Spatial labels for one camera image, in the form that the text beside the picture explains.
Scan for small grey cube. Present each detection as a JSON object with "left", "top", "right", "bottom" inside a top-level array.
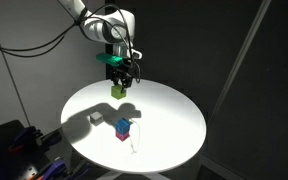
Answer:
[{"left": 90, "top": 112, "right": 103, "bottom": 126}]

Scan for green wrist camera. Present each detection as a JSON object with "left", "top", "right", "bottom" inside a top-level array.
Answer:
[{"left": 96, "top": 53, "right": 123, "bottom": 67}]

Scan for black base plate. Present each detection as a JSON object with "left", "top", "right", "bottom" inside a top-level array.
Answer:
[{"left": 0, "top": 119, "right": 95, "bottom": 180}]

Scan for blue block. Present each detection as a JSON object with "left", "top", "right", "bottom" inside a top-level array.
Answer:
[{"left": 115, "top": 118, "right": 131, "bottom": 134}]

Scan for black perforated breadboard plate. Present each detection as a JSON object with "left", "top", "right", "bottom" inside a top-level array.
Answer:
[{"left": 0, "top": 158, "right": 38, "bottom": 180}]

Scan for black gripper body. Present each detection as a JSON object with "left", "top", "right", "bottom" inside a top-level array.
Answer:
[{"left": 111, "top": 61, "right": 136, "bottom": 84}]

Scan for pink block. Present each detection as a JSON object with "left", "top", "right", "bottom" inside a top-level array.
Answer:
[{"left": 115, "top": 131, "right": 130, "bottom": 142}]

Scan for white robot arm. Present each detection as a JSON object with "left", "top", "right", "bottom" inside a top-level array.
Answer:
[{"left": 58, "top": 0, "right": 142, "bottom": 96}]

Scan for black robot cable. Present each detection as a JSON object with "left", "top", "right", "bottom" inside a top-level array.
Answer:
[{"left": 0, "top": 3, "right": 85, "bottom": 58}]

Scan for thin white cord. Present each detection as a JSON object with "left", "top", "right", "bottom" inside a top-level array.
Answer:
[{"left": 129, "top": 120, "right": 142, "bottom": 155}]

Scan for blue orange spring clamp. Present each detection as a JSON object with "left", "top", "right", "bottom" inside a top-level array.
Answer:
[
  {"left": 31, "top": 160, "right": 66, "bottom": 180},
  {"left": 8, "top": 126, "right": 43, "bottom": 153}
]

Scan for green block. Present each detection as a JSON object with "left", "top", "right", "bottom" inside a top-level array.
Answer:
[{"left": 111, "top": 85, "right": 126, "bottom": 99}]

